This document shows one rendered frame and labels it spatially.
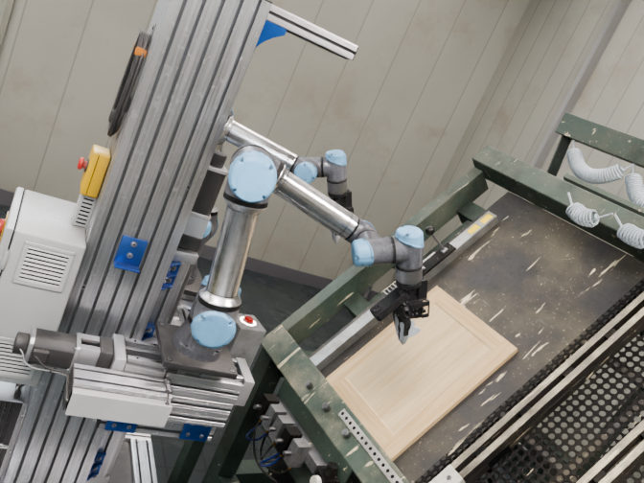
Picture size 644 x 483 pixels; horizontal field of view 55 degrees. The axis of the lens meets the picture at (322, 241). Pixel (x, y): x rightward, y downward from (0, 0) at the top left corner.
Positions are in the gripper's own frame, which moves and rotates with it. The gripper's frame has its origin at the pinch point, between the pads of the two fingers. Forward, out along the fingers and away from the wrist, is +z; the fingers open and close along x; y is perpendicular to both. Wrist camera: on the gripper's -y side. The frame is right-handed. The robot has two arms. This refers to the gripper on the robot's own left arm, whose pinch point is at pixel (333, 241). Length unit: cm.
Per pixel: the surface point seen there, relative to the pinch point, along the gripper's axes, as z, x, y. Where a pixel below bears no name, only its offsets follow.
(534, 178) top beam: -15, -8, 83
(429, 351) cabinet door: 31, -40, 22
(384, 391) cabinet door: 41, -43, 3
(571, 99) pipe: 11, 189, 259
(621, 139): -22, 1, 132
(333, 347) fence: 38.0, -15.4, -6.9
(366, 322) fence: 30.7, -14.2, 7.3
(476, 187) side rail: -4, 19, 74
